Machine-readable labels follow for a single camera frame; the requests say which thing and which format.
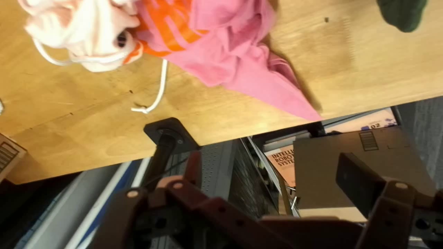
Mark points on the cardboard box behind table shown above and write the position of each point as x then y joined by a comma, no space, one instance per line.
308,156

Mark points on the light pink cloth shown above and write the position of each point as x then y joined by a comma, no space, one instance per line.
99,34

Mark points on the pink orange shirt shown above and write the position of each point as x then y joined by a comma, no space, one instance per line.
222,43

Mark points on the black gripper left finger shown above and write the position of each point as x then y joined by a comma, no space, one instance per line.
194,169

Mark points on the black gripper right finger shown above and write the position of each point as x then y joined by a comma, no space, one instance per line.
359,181

